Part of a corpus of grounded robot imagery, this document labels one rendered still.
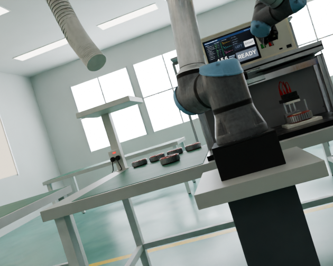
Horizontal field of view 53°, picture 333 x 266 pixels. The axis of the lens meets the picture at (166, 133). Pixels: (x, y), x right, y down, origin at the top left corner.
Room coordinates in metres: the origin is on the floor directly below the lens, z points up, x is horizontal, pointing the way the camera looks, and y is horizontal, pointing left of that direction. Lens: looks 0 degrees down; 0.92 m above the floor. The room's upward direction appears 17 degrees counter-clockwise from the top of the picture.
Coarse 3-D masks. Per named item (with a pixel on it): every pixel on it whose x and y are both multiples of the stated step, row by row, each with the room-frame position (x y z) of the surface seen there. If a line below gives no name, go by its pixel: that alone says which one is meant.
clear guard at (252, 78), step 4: (260, 68) 1.45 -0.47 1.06; (248, 72) 1.46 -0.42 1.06; (252, 72) 1.45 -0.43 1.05; (256, 72) 1.45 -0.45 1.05; (260, 72) 1.44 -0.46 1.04; (248, 76) 1.45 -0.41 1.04; (252, 76) 1.44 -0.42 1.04; (256, 76) 1.43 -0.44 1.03; (260, 76) 1.42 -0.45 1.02; (248, 80) 1.43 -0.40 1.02; (252, 80) 1.42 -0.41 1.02; (256, 80) 1.41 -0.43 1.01; (260, 80) 1.41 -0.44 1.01
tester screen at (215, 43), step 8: (240, 32) 1.69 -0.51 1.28; (248, 32) 1.68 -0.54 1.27; (216, 40) 1.71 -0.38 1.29; (224, 40) 1.70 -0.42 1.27; (232, 40) 1.70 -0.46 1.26; (240, 40) 1.69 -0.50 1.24; (208, 48) 1.72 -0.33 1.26; (216, 48) 1.71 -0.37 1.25; (224, 48) 1.70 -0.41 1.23; (232, 48) 1.70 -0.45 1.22; (248, 48) 1.68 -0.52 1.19; (256, 48) 1.68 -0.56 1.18; (208, 56) 1.72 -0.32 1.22; (216, 56) 1.71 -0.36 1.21; (224, 56) 1.71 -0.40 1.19; (232, 56) 1.70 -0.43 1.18; (256, 56) 1.68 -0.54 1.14
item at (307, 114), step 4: (300, 112) 1.56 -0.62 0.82; (304, 112) 1.49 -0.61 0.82; (308, 112) 1.49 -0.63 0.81; (288, 116) 1.54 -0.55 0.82; (292, 116) 1.51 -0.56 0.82; (296, 116) 1.49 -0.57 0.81; (300, 116) 1.49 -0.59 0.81; (304, 116) 1.48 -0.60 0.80; (308, 116) 1.49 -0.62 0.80; (312, 116) 1.50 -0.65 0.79; (288, 120) 1.53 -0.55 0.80; (292, 120) 1.51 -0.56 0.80; (296, 120) 1.49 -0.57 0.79; (300, 120) 1.49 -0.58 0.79
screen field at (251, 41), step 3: (252, 39) 1.68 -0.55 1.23; (240, 42) 1.69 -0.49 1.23; (243, 42) 1.69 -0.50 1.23; (246, 42) 1.68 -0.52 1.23; (249, 42) 1.68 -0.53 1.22; (252, 42) 1.68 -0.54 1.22; (234, 45) 1.69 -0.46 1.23; (237, 45) 1.69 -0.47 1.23; (240, 45) 1.69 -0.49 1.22; (243, 45) 1.69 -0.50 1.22; (246, 45) 1.69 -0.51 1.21; (249, 45) 1.68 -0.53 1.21; (234, 48) 1.70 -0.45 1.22; (237, 48) 1.69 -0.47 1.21; (240, 48) 1.69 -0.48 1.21
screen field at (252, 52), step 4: (252, 48) 1.68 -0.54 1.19; (240, 52) 1.69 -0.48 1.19; (244, 52) 1.69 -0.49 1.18; (248, 52) 1.69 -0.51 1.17; (252, 52) 1.68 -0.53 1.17; (256, 52) 1.68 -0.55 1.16; (236, 56) 1.70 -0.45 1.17; (240, 56) 1.69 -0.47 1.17; (244, 56) 1.69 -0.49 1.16; (248, 56) 1.69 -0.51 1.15; (252, 56) 1.68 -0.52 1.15; (240, 60) 1.69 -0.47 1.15; (244, 60) 1.69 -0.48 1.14
